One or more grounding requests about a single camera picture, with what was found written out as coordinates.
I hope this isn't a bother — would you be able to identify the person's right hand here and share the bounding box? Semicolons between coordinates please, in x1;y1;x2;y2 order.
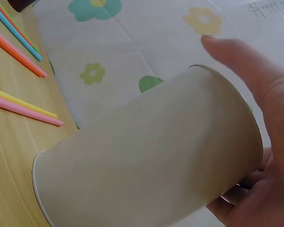
201;35;284;227

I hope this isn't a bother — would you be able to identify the white paper cup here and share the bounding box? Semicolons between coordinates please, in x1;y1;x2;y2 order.
32;64;264;227

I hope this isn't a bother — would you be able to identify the orange straw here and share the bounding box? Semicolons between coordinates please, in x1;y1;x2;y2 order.
0;31;48;78

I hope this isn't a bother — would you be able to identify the green straw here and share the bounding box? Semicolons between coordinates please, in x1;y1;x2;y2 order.
0;0;39;52

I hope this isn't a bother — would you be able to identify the pink straw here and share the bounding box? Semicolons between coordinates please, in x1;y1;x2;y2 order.
0;93;64;127
0;25;42;71

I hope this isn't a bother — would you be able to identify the yellow straw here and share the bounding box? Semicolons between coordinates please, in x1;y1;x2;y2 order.
0;86;58;119

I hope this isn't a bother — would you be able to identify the blue straw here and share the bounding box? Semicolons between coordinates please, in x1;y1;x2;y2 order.
0;1;43;62

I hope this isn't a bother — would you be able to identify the dark brown object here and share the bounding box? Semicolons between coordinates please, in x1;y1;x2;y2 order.
8;0;39;13

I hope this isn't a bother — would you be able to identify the red straw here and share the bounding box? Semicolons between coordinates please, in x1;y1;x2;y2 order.
0;0;36;50

